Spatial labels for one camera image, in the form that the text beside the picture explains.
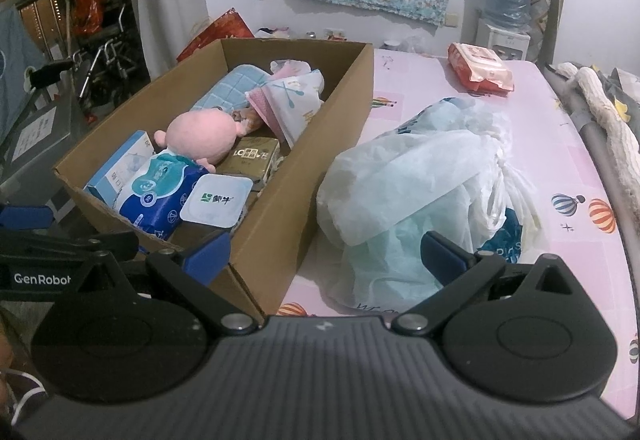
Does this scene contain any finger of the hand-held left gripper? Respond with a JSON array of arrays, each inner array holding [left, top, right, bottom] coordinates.
[[0, 231, 140, 272], [0, 205, 54, 232]]

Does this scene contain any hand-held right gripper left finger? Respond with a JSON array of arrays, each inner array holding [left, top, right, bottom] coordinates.
[[97, 229, 257, 336]]

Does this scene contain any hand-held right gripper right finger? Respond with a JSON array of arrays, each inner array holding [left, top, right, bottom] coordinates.
[[391, 229, 581, 336]]

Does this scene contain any white yogurt cup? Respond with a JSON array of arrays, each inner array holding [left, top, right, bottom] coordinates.
[[179, 174, 254, 227]]

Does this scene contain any blue wet wipes pack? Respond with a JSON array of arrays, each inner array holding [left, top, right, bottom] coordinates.
[[117, 154, 211, 241]]

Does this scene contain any light blue paper box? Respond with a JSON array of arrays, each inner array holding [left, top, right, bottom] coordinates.
[[85, 130, 153, 211]]

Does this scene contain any gold brown carton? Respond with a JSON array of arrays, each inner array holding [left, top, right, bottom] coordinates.
[[216, 136, 282, 191]]

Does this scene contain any pink plush doll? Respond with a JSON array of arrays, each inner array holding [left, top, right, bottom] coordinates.
[[152, 110, 242, 172]]

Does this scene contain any peach patterned cloth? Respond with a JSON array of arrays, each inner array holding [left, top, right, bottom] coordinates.
[[227, 107, 263, 133]]

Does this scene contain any pink towel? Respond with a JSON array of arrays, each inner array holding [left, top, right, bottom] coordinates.
[[246, 87, 291, 141]]

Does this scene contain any brown cardboard box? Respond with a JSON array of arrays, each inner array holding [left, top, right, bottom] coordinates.
[[52, 37, 375, 316]]

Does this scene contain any blue quilted towel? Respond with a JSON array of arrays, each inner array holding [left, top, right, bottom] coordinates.
[[189, 64, 273, 113]]

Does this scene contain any white printed tissue pack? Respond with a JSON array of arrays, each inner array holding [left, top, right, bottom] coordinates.
[[265, 69, 326, 150]]

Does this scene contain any pink white small bag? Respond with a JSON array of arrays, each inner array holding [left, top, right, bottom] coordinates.
[[270, 59, 313, 81]]

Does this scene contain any grey box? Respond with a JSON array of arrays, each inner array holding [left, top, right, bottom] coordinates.
[[0, 95, 86, 221]]

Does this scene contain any large white plastic bag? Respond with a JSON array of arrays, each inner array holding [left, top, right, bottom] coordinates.
[[316, 96, 543, 311]]

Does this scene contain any pink printed table cover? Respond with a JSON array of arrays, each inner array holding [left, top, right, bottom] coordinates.
[[280, 47, 640, 421]]

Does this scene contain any light blue cloth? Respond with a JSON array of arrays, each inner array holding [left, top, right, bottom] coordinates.
[[0, 5, 48, 141]]

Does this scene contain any folded wheelchair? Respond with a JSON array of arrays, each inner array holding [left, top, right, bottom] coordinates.
[[27, 0, 151, 113]]

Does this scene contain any red wet wipes pack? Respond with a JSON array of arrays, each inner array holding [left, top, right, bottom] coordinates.
[[446, 41, 516, 95]]

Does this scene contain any red plastic bag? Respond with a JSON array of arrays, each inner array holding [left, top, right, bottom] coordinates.
[[70, 0, 106, 37]]

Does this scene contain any clear plastic bag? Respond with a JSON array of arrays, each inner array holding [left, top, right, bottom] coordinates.
[[400, 36, 432, 57]]

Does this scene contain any cream knitted cloth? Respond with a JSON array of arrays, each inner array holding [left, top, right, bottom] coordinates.
[[557, 61, 640, 188]]

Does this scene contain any white water dispenser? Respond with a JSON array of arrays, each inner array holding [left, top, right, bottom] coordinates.
[[475, 17, 531, 63]]

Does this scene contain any red printed bag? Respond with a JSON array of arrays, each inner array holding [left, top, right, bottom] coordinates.
[[176, 7, 256, 63]]

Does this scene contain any grey blanket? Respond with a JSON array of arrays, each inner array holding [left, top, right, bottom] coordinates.
[[585, 65, 640, 126]]

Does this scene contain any patterned brown board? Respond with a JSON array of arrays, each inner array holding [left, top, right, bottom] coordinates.
[[530, 0, 568, 67]]

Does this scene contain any grey padded rail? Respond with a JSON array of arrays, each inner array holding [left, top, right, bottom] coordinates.
[[542, 65, 640, 271]]

